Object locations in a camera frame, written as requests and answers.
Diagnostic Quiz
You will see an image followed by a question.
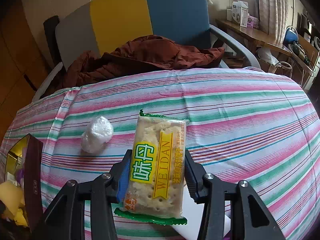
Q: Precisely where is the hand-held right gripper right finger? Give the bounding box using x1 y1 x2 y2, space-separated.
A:
184 150 285 240

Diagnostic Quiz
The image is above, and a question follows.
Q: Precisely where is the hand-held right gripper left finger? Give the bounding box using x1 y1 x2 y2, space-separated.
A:
31 149 133 240

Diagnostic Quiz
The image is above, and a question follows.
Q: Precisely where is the green-edged cracker packet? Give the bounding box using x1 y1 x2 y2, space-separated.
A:
114 109 189 227

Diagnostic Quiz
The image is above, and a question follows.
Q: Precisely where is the gold-lined gift box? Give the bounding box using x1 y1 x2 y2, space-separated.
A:
0 134 44 233

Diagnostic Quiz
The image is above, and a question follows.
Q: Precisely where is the white flat package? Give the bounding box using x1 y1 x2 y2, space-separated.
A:
172 197 232 240

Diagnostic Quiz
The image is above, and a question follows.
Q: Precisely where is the white plastic-wrapped ball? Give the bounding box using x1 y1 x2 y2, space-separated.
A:
80 116 114 154

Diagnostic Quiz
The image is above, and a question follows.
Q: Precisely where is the striped cloth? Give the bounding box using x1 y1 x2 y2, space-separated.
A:
0 66 320 240

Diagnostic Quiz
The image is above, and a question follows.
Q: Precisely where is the brown jacket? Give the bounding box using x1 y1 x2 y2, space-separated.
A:
45 35 225 92

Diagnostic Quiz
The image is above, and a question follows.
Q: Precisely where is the white plastic bag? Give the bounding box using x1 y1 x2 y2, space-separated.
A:
256 46 278 62

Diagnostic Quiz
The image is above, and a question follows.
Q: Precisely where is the wooden desk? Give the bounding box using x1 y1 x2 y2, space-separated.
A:
216 19 293 68

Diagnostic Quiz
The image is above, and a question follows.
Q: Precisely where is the wooden wardrobe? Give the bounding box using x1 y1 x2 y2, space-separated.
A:
0 0 50 143

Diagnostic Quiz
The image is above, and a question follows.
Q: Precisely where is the cluttered white rack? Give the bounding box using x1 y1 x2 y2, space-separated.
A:
287 42 315 75

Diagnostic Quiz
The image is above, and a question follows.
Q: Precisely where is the grey yellow blue chair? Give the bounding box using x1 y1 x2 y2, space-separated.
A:
32 0 262 103

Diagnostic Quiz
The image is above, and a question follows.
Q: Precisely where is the purple box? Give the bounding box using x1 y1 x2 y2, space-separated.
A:
246 16 260 29

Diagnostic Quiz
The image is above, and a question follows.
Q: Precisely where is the tall white box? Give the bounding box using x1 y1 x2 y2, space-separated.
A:
232 1 249 27

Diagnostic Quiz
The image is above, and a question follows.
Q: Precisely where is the cardboard box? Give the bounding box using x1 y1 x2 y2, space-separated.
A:
297 34 319 65

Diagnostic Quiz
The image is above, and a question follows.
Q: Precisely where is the beige patterned curtain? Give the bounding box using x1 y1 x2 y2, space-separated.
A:
256 0 294 44

